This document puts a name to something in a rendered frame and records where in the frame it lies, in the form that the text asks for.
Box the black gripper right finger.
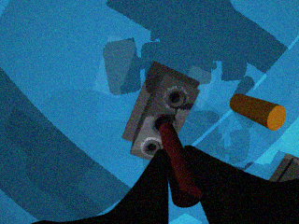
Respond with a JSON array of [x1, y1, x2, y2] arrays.
[[184, 146, 299, 224]]

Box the brown cylinder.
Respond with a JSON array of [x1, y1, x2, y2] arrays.
[[229, 93, 287, 131]]

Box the dark red cylindrical peg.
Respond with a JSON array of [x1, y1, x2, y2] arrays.
[[160, 123, 203, 208]]

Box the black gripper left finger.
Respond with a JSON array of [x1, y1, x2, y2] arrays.
[[31, 149, 169, 224]]

